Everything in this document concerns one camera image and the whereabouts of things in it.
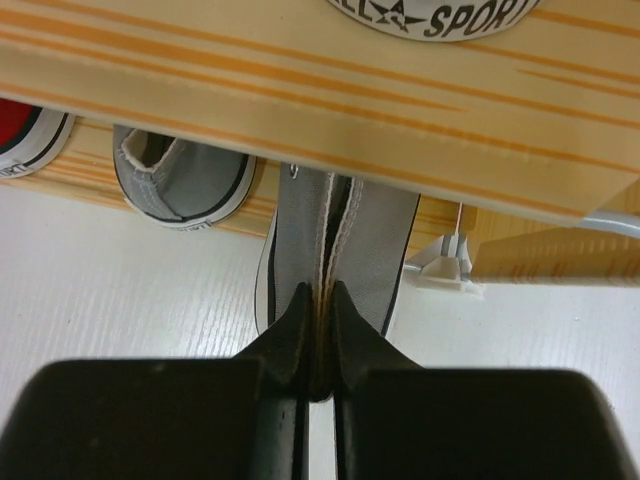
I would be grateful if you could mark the grey sneaker back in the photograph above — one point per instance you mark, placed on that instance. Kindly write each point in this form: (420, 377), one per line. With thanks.
(180, 184)

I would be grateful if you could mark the wooden two-shelf shoe cabinet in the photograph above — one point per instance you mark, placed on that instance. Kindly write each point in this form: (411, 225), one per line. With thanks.
(524, 144)

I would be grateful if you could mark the grey sneaker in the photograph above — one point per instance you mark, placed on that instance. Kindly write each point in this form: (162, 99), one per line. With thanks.
(328, 228)
(180, 184)

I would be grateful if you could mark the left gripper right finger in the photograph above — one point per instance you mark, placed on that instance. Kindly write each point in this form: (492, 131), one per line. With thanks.
(395, 419)

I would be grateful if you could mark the red sneaker back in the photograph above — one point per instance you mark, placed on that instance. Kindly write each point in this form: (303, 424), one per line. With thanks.
(31, 137)

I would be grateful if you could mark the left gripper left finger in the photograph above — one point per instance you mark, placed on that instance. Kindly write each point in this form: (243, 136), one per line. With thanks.
(243, 417)

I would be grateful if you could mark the black sneaker back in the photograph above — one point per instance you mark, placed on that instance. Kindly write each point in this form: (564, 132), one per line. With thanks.
(437, 20)

